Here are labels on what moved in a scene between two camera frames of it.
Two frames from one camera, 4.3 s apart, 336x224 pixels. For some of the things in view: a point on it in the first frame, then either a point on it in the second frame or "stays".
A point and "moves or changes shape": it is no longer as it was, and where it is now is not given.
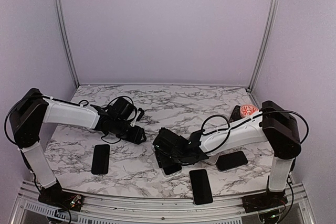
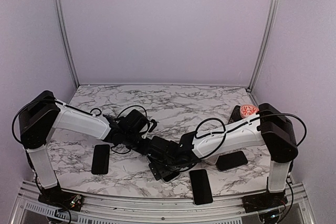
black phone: (170, 167) moves or changes shape
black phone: (231, 160) stays
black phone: (101, 159) stays
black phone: (201, 187) stays
